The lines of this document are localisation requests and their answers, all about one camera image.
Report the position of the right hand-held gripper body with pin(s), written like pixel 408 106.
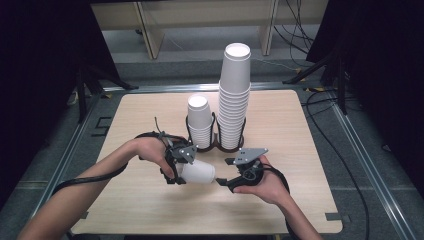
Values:
pixel 248 155

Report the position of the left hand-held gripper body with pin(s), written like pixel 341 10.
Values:
pixel 186 153

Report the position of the white paper cup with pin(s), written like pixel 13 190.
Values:
pixel 200 171

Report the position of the stack of white cups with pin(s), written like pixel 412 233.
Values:
pixel 235 73
pixel 199 113

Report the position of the person's left hand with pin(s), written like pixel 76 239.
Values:
pixel 151 150

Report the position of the person's right hand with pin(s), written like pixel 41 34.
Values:
pixel 270 188

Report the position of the black metal stand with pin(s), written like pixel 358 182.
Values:
pixel 340 83
pixel 83 93

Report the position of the pale desk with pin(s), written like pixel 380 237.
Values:
pixel 200 13

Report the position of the black curtain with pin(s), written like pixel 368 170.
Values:
pixel 36 83
pixel 383 66

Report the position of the metal floor rail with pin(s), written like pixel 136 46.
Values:
pixel 166 88
pixel 63 163
pixel 370 166

